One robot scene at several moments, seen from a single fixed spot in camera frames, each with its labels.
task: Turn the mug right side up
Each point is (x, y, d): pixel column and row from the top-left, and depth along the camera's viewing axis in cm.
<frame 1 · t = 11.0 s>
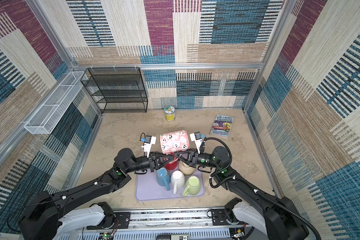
left hand: (172, 157, 65), fingers closed
right hand: (174, 158, 66), fingers closed
lavender plastic tray: (147, 188, 85), on the table
blue flowered mug: (162, 178, 79), point 10 cm above the table
red mug: (172, 166, 90), point 4 cm above the table
white mug: (177, 179, 78), point 10 cm above the table
light green mug: (193, 186, 76), point 10 cm above the table
colourful paperback book: (221, 125, 110), point 3 cm above the table

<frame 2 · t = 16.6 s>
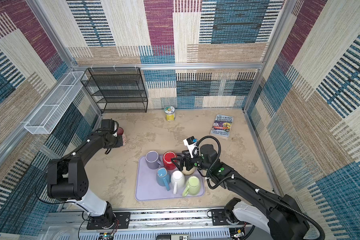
left hand: (117, 140, 93), fingers closed
right hand: (177, 158, 76), fingers open
lavender mug: (152, 160, 86), point 9 cm above the table
the other named things where they were.

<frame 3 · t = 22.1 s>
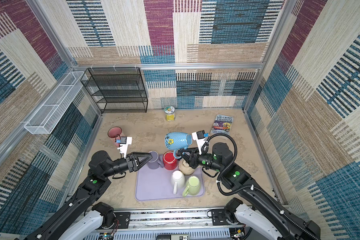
left hand: (150, 156, 65), fingers open
right hand: (179, 154, 66), fingers closed
blue flowered mug: (176, 141, 64), point 35 cm above the table
the other named things where they were.

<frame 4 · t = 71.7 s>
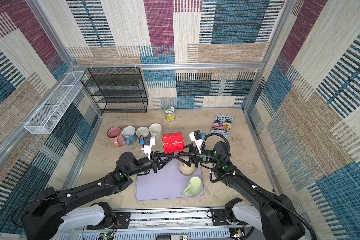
left hand: (173, 155, 66), fingers closed
right hand: (176, 155, 68), fingers open
red mug: (173, 143, 64), point 34 cm above the table
white mug: (155, 130, 102), point 7 cm above the table
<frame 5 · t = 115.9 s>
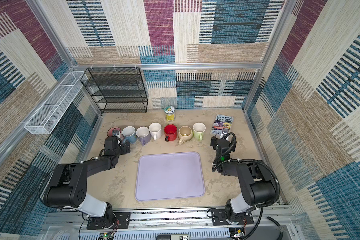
left hand: (119, 141, 95), fingers open
right hand: (224, 137, 93), fingers open
red mug: (170, 131, 104), point 6 cm above the table
light green mug: (198, 129, 100), point 9 cm above the table
